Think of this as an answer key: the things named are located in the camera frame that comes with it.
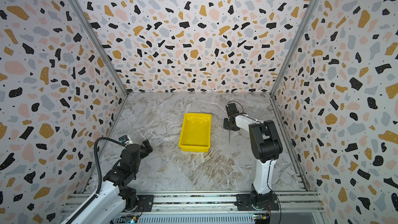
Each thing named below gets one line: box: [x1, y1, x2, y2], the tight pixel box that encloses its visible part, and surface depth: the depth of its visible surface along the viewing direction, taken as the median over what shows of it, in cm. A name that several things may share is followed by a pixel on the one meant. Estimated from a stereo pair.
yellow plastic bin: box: [178, 113, 212, 153], surface depth 99 cm
